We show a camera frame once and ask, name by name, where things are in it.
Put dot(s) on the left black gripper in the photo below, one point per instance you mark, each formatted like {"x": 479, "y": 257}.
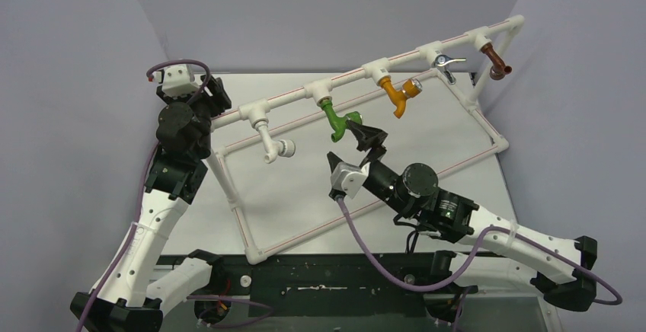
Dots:
{"x": 212, "y": 94}

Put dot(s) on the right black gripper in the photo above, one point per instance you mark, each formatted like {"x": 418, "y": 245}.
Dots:
{"x": 366, "y": 157}

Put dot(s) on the green plastic faucet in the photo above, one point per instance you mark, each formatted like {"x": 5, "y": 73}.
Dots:
{"x": 338, "y": 123}

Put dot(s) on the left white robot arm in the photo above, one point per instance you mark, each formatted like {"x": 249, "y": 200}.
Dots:
{"x": 126, "y": 298}

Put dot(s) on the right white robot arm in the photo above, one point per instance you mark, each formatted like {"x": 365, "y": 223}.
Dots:
{"x": 562, "y": 266}

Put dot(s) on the white plastic faucet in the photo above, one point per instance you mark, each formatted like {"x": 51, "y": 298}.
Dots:
{"x": 273, "y": 148}

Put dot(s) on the orange plastic faucet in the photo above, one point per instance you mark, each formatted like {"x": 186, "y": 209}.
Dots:
{"x": 409, "y": 89}

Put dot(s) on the chrome metal faucet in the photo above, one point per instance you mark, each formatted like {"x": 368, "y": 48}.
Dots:
{"x": 442, "y": 63}

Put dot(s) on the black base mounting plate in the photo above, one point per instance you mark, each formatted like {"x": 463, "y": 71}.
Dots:
{"x": 348, "y": 285}

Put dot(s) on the brown plastic faucet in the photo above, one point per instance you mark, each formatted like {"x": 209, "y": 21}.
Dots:
{"x": 499, "y": 69}

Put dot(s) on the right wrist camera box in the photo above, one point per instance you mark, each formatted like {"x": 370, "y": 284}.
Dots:
{"x": 347, "y": 179}

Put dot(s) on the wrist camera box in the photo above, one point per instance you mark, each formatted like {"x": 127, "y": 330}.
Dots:
{"x": 347, "y": 179}
{"x": 175, "y": 82}

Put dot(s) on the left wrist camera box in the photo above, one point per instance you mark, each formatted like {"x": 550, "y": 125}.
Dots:
{"x": 175, "y": 82}

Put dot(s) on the white PVC pipe frame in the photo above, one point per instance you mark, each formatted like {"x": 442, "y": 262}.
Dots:
{"x": 348, "y": 90}

